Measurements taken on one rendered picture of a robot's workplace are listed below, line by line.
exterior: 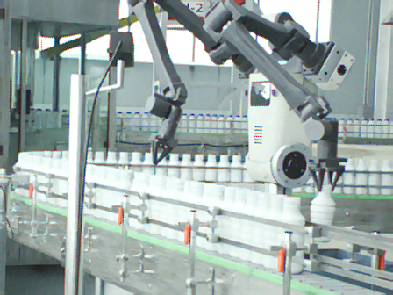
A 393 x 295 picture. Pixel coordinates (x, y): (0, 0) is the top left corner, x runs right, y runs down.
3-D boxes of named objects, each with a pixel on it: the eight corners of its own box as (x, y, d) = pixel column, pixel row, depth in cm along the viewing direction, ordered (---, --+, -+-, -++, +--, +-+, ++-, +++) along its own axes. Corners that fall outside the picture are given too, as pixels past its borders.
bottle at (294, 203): (275, 269, 233) (277, 196, 232) (302, 270, 233) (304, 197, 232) (276, 273, 227) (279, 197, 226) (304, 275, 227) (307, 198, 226)
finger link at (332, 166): (344, 192, 300) (346, 160, 299) (323, 193, 297) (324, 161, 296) (331, 190, 306) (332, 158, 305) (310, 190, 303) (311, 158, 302)
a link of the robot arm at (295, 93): (231, -4, 305) (206, 24, 310) (225, -1, 300) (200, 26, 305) (334, 102, 301) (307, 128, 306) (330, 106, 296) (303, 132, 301)
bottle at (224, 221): (212, 252, 259) (215, 186, 258) (232, 251, 262) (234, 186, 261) (225, 255, 254) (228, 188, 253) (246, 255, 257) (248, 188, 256)
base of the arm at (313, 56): (321, 45, 346) (303, 75, 344) (303, 31, 343) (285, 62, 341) (336, 43, 337) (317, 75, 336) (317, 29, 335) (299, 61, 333)
